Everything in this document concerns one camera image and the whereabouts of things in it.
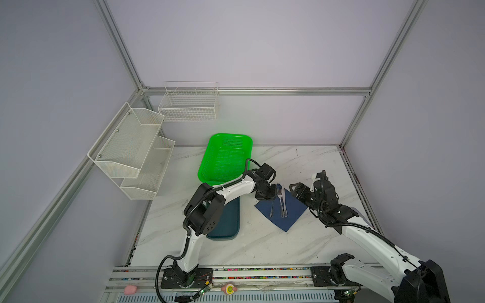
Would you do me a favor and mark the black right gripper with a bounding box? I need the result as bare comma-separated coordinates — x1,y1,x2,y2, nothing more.
287,182,324,215

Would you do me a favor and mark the silver fork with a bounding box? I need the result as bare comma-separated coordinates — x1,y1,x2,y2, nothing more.
277,187,285,218

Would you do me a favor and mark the silver table knife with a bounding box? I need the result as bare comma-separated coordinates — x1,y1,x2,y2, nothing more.
281,186,288,218

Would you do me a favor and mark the dark blue paper napkin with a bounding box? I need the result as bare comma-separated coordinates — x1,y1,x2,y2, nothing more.
255,184,308,232

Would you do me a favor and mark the green plastic perforated basket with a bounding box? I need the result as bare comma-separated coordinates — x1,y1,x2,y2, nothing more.
198,133,253,186

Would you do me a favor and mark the dark teal plastic tray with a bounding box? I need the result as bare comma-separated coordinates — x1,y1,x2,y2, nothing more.
207,198,241,241

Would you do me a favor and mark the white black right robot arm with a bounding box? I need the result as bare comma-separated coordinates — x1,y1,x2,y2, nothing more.
289,180,450,302

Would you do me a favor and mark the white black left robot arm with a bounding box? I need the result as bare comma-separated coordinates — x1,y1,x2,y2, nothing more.
172,175,277,287

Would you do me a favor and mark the yellow pink round toy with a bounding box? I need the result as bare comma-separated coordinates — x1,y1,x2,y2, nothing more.
221,284,237,295

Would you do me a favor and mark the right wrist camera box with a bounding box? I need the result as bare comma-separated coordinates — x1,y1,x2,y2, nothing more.
313,170,338,208

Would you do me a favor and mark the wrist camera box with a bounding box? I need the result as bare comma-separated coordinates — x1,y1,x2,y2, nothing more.
313,170,338,208
256,163,276,183

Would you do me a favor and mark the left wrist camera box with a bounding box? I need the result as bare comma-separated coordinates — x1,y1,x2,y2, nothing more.
256,163,276,183

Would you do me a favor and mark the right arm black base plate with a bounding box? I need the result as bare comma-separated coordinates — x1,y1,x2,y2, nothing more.
310,266,360,287

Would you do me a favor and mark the aluminium front rail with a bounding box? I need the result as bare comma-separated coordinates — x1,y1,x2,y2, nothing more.
101,263,365,302

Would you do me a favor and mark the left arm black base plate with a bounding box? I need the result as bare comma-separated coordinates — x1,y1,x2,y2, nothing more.
160,268,213,289

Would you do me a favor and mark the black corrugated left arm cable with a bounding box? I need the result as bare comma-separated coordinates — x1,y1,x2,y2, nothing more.
154,158,262,303

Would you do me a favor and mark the white wire wall basket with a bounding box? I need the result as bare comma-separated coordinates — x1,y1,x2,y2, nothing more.
158,82,219,122

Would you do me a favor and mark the white mesh wall shelf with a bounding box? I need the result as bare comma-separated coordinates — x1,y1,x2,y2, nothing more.
87,103,175,200

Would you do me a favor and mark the pink toy on rail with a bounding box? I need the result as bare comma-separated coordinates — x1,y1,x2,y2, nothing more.
124,285,137,295

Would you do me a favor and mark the aluminium frame post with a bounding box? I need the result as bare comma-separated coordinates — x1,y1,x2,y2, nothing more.
93,0,144,91

